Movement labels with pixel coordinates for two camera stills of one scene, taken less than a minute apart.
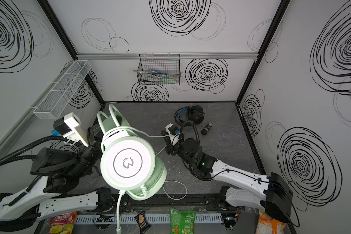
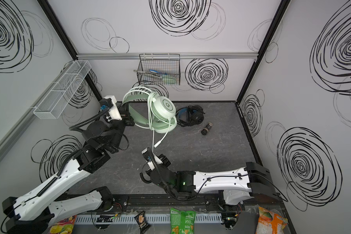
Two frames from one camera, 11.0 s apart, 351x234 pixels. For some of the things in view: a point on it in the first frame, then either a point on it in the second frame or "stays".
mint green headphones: (129, 163) to (147, 110)
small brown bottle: (204, 131) stays
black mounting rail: (184, 202) stays
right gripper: (177, 142) to (164, 161)
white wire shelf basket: (56, 100) stays
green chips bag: (182, 222) stays
